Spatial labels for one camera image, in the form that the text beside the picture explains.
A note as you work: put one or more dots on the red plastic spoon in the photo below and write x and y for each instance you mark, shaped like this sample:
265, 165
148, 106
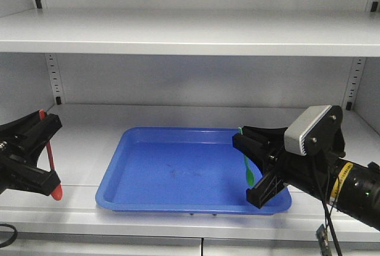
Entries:
57, 193

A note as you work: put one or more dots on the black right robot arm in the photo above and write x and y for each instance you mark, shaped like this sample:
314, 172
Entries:
354, 190

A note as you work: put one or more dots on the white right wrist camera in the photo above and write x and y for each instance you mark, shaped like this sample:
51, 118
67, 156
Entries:
317, 129

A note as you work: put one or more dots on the grey wall cabinet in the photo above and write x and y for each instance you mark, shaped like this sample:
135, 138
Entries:
105, 66

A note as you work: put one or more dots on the green circuit board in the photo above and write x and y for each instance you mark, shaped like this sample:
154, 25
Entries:
322, 237

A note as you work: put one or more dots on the blue plastic tray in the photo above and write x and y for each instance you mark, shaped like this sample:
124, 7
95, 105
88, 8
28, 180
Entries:
180, 170

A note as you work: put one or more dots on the green plastic spoon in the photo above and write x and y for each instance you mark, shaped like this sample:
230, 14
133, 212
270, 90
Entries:
250, 178

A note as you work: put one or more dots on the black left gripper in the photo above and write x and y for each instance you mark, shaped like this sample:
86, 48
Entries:
22, 142

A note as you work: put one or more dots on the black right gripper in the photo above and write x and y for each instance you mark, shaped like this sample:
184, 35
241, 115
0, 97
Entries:
265, 148

